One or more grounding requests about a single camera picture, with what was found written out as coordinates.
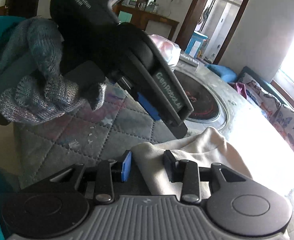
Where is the pink white tissue pack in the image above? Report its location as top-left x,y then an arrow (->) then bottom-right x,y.
149,34 -> 181,67

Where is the white remote control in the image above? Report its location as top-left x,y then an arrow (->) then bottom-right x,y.
179,54 -> 199,68

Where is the cream sweatshirt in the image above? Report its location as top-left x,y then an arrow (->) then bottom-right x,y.
131,127 -> 252,199

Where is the blue white cabinet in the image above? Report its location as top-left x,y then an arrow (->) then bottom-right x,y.
185,31 -> 208,58

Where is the magenta garment on sofa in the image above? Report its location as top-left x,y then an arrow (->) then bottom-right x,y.
230,82 -> 247,99

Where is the black round induction cooktop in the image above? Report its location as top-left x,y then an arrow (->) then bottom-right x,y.
174,70 -> 221,122

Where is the butterfly cushion centre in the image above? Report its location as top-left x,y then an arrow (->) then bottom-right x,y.
271,105 -> 294,151

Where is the dark wooden side cabinet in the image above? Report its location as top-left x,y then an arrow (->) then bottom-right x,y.
113,4 -> 179,40

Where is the butterfly cushion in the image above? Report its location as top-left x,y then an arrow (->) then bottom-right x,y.
238,73 -> 281,118
271,105 -> 294,151

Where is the butterfly cushion left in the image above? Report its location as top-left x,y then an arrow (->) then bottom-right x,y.
238,73 -> 281,118

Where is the dark blue sofa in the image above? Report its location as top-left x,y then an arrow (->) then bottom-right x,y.
206,63 -> 294,160

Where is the left hand knitted glove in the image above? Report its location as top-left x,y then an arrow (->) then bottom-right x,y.
0,16 -> 106,125

